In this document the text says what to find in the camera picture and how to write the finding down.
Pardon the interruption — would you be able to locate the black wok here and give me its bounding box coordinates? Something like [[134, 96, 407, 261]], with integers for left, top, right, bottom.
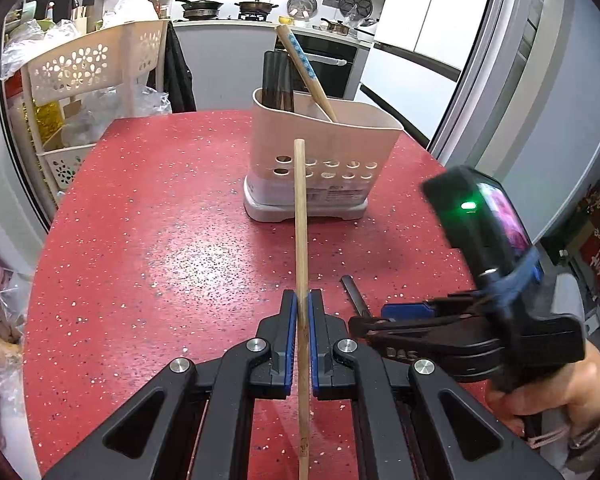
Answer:
[[175, 0, 225, 22]]

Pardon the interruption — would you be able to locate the black hanging garment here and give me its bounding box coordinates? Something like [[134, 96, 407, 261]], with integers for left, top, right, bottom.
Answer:
[[164, 21, 198, 114]]

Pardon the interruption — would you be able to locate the round metal rack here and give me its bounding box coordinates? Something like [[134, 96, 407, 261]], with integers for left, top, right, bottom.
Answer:
[[338, 0, 375, 19]]

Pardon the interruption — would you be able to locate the yellow package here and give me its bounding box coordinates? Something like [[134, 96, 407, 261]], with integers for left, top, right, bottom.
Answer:
[[34, 101, 64, 147]]

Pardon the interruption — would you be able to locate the person's right hand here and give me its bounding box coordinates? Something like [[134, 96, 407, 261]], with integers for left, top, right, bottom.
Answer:
[[485, 344, 600, 442]]

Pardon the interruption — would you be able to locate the light wooden chopstick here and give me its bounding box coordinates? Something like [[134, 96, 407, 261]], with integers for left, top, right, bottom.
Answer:
[[293, 139, 312, 480]]

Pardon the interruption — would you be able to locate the beige plastic storage rack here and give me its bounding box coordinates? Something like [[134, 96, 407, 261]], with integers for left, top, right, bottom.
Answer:
[[21, 19, 170, 203]]

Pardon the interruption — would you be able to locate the metal strainer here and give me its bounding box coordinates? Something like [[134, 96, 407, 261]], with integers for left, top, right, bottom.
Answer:
[[286, 0, 319, 22]]

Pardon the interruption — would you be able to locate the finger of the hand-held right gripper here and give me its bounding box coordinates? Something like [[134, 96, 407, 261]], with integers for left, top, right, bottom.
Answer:
[[381, 296, 481, 322], [348, 316, 486, 378]]

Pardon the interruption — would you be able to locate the blue patterned chopstick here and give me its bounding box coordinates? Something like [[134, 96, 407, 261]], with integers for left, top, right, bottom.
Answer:
[[275, 24, 340, 124]]

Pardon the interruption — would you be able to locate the pile of clear plastic bags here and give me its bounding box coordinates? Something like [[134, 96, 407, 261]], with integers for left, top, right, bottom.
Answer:
[[0, 0, 172, 147]]

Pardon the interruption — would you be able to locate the beige plastic utensil holder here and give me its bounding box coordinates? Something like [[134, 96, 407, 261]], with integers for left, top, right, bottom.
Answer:
[[243, 87, 404, 223]]

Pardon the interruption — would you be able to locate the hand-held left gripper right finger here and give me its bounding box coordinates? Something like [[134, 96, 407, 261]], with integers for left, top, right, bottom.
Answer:
[[309, 289, 563, 480]]

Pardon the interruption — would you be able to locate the small lidded pot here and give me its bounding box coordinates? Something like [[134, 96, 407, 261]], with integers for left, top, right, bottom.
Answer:
[[321, 18, 352, 37]]

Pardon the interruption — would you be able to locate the dark brown chopstick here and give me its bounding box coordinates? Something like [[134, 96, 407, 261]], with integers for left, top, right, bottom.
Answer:
[[340, 275, 374, 320], [273, 51, 284, 110], [263, 50, 276, 109], [281, 53, 295, 112]]

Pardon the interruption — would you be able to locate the clear plastic bag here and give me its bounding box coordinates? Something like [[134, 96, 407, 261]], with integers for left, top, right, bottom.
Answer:
[[0, 329, 29, 413]]

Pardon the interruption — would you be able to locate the metal pot with handles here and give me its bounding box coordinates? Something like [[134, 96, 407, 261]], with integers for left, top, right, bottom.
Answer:
[[234, 0, 280, 22]]

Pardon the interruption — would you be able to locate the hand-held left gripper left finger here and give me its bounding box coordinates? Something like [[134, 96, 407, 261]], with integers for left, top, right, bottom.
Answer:
[[42, 290, 299, 480]]

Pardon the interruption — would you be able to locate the white tall cabinet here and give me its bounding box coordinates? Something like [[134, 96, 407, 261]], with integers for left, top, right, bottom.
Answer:
[[374, 0, 499, 82]]

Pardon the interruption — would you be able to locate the built-in black oven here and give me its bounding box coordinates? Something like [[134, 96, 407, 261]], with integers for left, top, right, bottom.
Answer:
[[274, 29, 374, 102]]

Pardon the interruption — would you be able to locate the grey sliding door frame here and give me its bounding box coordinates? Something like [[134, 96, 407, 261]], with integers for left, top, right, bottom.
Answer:
[[426, 0, 553, 166]]

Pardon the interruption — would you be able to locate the red hanging decoration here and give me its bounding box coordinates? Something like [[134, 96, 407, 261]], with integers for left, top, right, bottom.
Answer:
[[572, 169, 600, 303]]

